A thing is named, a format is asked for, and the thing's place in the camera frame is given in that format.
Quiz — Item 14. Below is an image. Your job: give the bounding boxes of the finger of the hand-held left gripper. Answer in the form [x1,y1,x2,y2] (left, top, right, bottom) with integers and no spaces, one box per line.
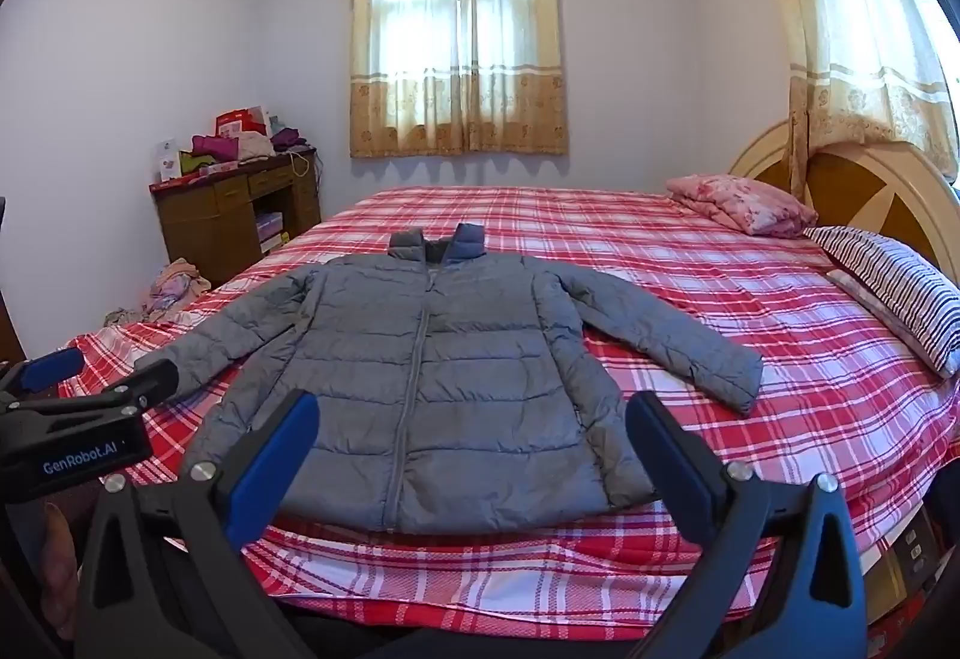
[0,348,86,399]
[0,359,179,433]

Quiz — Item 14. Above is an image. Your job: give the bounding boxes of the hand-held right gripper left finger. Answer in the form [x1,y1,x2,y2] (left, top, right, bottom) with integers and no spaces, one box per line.
[75,391,322,659]

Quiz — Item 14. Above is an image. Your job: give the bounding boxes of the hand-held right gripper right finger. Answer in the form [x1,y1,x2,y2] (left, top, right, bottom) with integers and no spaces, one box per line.
[626,391,867,659]

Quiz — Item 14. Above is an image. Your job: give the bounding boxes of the grey puffer jacket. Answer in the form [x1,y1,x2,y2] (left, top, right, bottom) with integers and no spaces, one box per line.
[131,222,764,536]

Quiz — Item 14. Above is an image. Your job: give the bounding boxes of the pastel clothes pile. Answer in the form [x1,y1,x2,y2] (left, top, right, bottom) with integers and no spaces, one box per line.
[142,257,212,322]

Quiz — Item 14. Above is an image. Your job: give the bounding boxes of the magenta folded clothes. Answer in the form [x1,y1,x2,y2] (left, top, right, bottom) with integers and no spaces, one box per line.
[191,134,241,162]

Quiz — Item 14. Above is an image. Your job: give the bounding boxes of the person's left hand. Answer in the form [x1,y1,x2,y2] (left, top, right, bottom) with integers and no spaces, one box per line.
[43,501,80,637]

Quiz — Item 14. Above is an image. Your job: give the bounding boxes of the brown wooden furniture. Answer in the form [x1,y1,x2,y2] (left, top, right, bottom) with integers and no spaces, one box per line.
[0,287,27,364]

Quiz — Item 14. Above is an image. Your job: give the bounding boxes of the brown wooden desk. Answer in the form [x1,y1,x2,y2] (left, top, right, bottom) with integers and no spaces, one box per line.
[148,146,322,289]

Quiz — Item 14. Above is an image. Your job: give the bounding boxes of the books in desk shelf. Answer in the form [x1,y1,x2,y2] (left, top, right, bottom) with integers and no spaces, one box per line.
[256,212,287,253]

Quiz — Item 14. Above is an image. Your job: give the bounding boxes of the bed with red plaid sheet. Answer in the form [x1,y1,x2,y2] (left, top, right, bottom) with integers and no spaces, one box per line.
[56,185,960,637]

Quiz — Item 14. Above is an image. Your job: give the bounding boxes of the pink floral folded blanket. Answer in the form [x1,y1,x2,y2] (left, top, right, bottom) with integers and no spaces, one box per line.
[666,173,818,238]

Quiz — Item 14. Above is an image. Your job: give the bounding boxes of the red box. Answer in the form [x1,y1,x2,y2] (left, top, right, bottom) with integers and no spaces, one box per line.
[216,107,260,139]

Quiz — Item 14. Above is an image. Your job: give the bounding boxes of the striped pillow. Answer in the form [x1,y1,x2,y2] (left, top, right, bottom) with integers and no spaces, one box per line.
[804,225,960,379]

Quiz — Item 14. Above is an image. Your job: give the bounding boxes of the wooden bed headboard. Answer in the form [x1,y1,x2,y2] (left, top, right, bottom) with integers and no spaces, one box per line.
[727,122,960,289]

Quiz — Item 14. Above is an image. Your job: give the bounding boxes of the beige floral window curtain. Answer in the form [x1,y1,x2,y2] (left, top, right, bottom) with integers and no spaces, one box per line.
[349,0,569,160]

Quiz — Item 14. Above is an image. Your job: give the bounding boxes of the beige floral side curtain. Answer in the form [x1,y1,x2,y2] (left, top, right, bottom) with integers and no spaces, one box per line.
[744,0,960,199]

